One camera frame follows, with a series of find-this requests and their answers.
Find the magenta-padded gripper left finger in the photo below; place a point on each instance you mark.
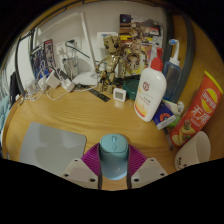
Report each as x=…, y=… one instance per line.
x=78, y=173

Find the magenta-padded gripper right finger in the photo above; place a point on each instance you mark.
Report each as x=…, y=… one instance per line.
x=150, y=172

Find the light blue computer mouse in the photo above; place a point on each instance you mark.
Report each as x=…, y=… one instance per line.
x=114, y=160

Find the grey mouse pad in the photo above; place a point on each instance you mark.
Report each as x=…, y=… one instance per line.
x=50, y=146

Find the dark pen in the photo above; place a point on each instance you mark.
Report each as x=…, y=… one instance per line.
x=167, y=138

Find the white mug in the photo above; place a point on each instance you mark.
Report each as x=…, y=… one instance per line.
x=191, y=152

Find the small blue white box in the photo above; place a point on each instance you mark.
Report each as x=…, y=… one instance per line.
x=163, y=117

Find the green white tissue pack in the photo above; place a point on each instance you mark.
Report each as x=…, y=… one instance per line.
x=178, y=108

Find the white lotion bottle red cap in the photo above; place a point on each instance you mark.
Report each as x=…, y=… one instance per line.
x=149, y=95

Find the red chips can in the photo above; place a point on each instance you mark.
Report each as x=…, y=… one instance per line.
x=198, y=110

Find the black flat strip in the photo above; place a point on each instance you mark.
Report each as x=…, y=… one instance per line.
x=99, y=95

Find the small white cube clock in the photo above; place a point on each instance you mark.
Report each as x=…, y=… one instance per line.
x=119, y=95

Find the dark green round tin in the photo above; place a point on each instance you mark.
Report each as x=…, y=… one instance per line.
x=130, y=90

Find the white charger block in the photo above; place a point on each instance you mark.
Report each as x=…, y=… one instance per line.
x=52, y=79
x=68, y=85

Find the white desk lamp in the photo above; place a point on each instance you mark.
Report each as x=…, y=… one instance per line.
x=85, y=78

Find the teal blanket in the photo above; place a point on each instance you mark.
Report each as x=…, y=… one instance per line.
x=3, y=113

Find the clear plastic cup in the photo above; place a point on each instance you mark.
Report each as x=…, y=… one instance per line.
x=31, y=87

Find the blue spray bottle white nozzle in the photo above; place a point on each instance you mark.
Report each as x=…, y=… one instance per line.
x=172, y=76

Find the black bag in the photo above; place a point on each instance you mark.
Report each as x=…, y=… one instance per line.
x=14, y=90

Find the metal cup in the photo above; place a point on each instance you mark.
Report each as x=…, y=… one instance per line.
x=71, y=68

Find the brown tree figure toy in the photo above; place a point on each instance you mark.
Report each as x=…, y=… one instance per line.
x=109, y=66

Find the blue model kit box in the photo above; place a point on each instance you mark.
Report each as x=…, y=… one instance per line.
x=42, y=58

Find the printed figure box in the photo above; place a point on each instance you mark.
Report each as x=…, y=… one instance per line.
x=143, y=30

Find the white wall socket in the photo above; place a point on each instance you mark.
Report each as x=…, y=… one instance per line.
x=60, y=48

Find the dark grey metal desk frame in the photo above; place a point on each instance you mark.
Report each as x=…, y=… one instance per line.
x=190, y=50

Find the white wall box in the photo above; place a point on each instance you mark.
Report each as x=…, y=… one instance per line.
x=105, y=37

